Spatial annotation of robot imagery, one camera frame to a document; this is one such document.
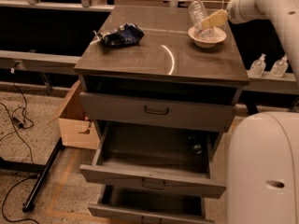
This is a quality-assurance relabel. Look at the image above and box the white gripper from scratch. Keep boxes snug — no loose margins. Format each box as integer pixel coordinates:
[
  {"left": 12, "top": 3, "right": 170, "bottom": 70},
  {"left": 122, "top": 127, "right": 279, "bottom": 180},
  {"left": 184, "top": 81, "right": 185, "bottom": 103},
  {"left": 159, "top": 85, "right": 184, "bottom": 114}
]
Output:
[{"left": 201, "top": 0, "right": 259, "bottom": 30}]

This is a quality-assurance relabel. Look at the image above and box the clear plastic water bottle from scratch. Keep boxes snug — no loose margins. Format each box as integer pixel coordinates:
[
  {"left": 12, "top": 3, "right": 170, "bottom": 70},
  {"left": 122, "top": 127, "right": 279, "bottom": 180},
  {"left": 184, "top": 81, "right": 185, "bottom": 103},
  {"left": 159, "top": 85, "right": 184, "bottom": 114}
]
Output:
[{"left": 189, "top": 0, "right": 214, "bottom": 37}]

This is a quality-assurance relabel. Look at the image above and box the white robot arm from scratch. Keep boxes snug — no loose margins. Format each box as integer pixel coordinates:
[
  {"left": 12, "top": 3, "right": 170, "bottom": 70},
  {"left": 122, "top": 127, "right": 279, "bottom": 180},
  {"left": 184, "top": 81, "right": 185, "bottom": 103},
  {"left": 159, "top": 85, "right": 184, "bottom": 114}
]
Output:
[{"left": 200, "top": 0, "right": 299, "bottom": 224}]

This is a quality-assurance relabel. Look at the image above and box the white paper bowl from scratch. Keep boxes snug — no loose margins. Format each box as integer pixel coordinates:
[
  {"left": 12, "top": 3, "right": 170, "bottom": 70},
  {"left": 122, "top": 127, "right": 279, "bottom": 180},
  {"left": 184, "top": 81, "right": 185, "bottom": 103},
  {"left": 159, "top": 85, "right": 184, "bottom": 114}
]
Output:
[{"left": 188, "top": 27, "right": 226, "bottom": 49}]

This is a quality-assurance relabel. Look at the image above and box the clear soap dispenser bottle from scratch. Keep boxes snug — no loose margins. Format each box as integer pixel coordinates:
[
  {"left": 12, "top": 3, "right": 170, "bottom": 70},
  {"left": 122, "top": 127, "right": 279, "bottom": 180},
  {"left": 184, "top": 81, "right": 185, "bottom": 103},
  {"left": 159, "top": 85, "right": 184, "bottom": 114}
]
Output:
[{"left": 249, "top": 53, "right": 266, "bottom": 77}]

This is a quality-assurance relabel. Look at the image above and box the crumpled blue chip bag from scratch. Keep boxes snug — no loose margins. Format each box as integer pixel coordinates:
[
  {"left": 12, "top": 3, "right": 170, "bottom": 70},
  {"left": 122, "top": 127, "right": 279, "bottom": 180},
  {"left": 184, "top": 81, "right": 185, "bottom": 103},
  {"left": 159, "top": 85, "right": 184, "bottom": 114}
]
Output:
[{"left": 91, "top": 23, "right": 145, "bottom": 47}]

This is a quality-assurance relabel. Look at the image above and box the grey metal drawer cabinet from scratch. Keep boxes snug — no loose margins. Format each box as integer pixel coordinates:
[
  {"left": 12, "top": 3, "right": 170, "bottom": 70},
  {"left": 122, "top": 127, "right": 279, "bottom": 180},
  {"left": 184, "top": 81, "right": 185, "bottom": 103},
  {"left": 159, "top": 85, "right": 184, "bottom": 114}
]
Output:
[{"left": 73, "top": 5, "right": 249, "bottom": 224}]

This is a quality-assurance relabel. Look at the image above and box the top grey drawer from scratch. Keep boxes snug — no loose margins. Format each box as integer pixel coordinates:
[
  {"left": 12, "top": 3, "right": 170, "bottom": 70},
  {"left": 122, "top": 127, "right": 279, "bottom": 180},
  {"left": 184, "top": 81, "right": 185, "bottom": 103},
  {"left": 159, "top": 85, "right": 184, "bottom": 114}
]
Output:
[{"left": 80, "top": 91, "right": 236, "bottom": 132}]

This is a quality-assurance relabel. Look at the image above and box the dark can in drawer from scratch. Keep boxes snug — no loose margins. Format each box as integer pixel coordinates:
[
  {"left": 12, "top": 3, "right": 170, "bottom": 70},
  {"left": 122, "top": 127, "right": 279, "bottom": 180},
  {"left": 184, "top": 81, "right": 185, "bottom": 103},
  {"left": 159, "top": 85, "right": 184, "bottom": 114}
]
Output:
[{"left": 188, "top": 134, "right": 204, "bottom": 155}]

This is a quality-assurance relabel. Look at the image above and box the middle open grey drawer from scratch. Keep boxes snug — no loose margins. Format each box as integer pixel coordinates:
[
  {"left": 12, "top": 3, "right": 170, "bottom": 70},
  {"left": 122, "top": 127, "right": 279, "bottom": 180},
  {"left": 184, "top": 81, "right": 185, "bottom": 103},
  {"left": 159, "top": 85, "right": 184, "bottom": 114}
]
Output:
[{"left": 80, "top": 122, "right": 225, "bottom": 199}]

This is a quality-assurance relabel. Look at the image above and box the open grey drawer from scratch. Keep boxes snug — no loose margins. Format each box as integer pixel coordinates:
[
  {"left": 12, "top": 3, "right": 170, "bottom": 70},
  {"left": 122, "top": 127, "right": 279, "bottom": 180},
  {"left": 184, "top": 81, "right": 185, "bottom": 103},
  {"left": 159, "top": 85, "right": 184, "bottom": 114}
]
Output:
[
  {"left": 88, "top": 186, "right": 214, "bottom": 224},
  {"left": 80, "top": 122, "right": 225, "bottom": 199}
]

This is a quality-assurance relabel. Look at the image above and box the cardboard box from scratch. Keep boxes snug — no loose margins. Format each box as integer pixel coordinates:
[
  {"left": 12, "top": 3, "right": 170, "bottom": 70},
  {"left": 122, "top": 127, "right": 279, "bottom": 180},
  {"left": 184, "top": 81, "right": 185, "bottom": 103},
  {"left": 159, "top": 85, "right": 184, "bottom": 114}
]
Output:
[{"left": 49, "top": 80, "right": 100, "bottom": 149}]

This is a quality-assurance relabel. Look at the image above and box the bottom open grey drawer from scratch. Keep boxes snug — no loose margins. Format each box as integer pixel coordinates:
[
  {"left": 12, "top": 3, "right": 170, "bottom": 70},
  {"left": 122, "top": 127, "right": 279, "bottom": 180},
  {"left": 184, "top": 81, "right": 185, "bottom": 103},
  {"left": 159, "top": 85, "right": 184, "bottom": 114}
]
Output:
[{"left": 88, "top": 186, "right": 214, "bottom": 224}]

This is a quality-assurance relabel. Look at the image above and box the black metal stand leg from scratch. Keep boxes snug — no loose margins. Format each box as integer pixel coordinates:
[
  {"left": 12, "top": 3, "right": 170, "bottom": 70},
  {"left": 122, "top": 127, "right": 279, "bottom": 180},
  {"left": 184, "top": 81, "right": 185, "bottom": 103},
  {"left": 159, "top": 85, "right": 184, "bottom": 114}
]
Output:
[{"left": 0, "top": 138, "right": 63, "bottom": 213}]

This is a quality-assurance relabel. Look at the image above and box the black floor cable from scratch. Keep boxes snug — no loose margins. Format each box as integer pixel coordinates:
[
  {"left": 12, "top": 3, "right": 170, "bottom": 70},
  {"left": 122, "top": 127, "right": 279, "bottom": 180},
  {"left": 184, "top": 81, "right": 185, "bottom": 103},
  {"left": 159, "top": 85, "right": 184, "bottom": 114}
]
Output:
[{"left": 0, "top": 63, "right": 41, "bottom": 224}]

